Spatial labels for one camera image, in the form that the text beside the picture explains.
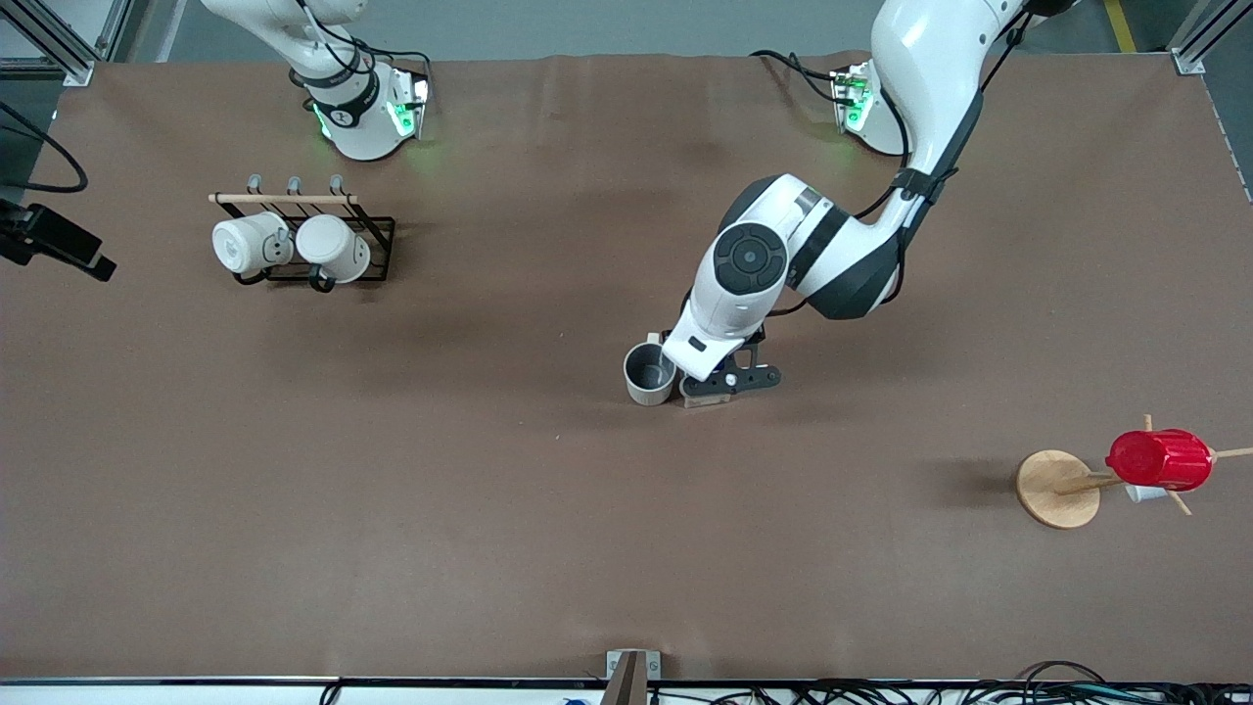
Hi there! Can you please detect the grey metal table bracket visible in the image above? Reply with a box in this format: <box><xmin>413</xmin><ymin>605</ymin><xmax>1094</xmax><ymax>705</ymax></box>
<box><xmin>605</xmin><ymin>649</ymin><xmax>662</xmax><ymax>705</ymax></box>

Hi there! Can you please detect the black cable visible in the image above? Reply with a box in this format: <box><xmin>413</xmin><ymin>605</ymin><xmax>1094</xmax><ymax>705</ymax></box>
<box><xmin>1013</xmin><ymin>661</ymin><xmax>1109</xmax><ymax>688</ymax></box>
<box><xmin>0</xmin><ymin>101</ymin><xmax>89</xmax><ymax>194</ymax></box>
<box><xmin>750</xmin><ymin>49</ymin><xmax>845</xmax><ymax>107</ymax></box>
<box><xmin>294</xmin><ymin>0</ymin><xmax>434</xmax><ymax>84</ymax></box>
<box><xmin>852</xmin><ymin>10</ymin><xmax>1029</xmax><ymax>221</ymax></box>

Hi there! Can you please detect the black wire mug rack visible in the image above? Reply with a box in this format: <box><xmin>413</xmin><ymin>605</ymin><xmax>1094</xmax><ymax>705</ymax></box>
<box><xmin>208</xmin><ymin>173</ymin><xmax>396</xmax><ymax>287</ymax></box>

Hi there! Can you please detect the light grey cup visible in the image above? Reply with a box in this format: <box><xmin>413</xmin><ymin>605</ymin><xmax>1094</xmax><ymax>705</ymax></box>
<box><xmin>624</xmin><ymin>332</ymin><xmax>679</xmax><ymax>407</ymax></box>

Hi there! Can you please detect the red plastic cup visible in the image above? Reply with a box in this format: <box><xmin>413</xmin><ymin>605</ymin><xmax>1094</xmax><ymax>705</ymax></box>
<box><xmin>1105</xmin><ymin>428</ymin><xmax>1216</xmax><ymax>493</ymax></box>

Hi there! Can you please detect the white mug dark handle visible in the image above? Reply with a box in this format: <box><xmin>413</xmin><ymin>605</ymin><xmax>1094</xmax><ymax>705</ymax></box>
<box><xmin>211</xmin><ymin>211</ymin><xmax>295</xmax><ymax>277</ymax></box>
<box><xmin>295</xmin><ymin>214</ymin><xmax>373</xmax><ymax>293</ymax></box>

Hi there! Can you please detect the wooden mug tree stand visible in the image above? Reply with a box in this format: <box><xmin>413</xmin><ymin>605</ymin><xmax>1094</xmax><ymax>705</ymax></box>
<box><xmin>1015</xmin><ymin>414</ymin><xmax>1253</xmax><ymax>531</ymax></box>

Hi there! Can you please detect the aluminium frame post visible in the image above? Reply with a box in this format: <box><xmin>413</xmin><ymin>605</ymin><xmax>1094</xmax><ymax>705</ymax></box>
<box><xmin>0</xmin><ymin>0</ymin><xmax>133</xmax><ymax>87</ymax></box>
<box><xmin>1168</xmin><ymin>0</ymin><xmax>1253</xmax><ymax>76</ymax></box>

